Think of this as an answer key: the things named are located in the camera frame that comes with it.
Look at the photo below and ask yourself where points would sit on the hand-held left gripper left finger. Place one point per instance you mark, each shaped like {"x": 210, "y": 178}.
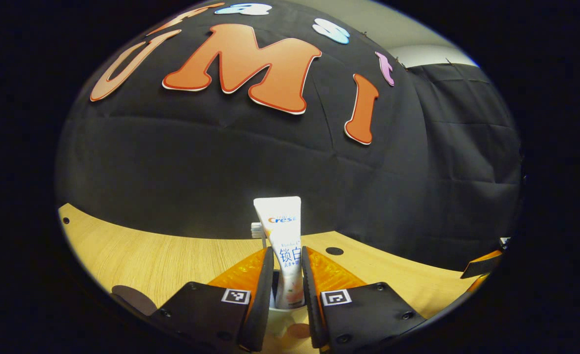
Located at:
{"x": 265, "y": 290}

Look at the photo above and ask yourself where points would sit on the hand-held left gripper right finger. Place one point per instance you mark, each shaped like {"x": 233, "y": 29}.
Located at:
{"x": 308, "y": 290}

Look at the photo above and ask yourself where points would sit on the black backdrop cloth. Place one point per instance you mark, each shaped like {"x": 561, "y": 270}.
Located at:
{"x": 221, "y": 162}

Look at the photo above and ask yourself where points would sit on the white toothpaste tube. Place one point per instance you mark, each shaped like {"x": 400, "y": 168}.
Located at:
{"x": 285, "y": 231}

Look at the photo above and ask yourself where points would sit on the round dark brown coaster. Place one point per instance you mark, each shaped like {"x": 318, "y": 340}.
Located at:
{"x": 132, "y": 297}

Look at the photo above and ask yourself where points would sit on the wooden desktop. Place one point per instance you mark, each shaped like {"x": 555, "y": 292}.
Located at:
{"x": 171, "y": 260}

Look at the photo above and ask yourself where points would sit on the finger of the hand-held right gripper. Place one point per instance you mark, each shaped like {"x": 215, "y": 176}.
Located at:
{"x": 477, "y": 282}
{"x": 481, "y": 266}

